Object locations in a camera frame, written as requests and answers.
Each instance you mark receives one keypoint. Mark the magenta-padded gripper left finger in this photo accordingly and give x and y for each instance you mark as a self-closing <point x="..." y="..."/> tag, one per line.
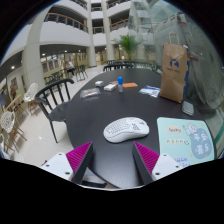
<point x="78" y="156"/>

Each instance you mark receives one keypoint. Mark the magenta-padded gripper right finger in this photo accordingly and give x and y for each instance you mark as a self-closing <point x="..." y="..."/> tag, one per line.
<point x="146" y="156"/>

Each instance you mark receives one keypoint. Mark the white perforated computer mouse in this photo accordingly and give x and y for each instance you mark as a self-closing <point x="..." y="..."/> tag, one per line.
<point x="126" y="129"/>

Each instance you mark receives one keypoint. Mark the light green printed mouse pad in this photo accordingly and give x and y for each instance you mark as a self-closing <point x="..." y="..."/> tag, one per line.
<point x="183" y="140"/>

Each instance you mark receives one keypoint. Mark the black spindle-back chair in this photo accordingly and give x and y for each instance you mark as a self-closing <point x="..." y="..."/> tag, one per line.
<point x="58" y="113"/>

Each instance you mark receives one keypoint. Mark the clear plastic packet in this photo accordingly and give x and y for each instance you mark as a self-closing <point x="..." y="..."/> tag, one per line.
<point x="90" y="93"/>

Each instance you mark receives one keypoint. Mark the blue and white packet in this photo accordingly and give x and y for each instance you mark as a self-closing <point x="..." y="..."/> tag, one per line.
<point x="150" y="91"/>

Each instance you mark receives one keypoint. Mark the small white box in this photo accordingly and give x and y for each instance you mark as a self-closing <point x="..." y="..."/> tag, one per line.
<point x="99" y="83"/>

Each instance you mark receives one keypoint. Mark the small blue-capped bottle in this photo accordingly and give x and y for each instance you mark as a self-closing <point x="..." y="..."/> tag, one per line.
<point x="120" y="84"/>

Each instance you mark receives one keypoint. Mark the white perforated chair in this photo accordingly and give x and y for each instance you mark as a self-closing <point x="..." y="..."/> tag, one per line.
<point x="31" y="92"/>
<point x="8" y="121"/>

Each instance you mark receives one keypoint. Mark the group of black chairs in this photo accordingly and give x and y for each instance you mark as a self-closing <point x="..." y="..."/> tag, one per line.
<point x="80" y="70"/>

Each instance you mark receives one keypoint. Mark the brown paper bag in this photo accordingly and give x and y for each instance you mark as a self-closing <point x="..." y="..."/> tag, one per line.
<point x="174" y="73"/>

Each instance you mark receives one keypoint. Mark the black chair behind table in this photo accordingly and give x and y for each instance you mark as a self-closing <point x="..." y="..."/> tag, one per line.
<point x="116" y="66"/>

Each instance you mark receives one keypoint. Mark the green potted palm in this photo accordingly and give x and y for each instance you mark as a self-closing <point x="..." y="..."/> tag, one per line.
<point x="128" y="43"/>

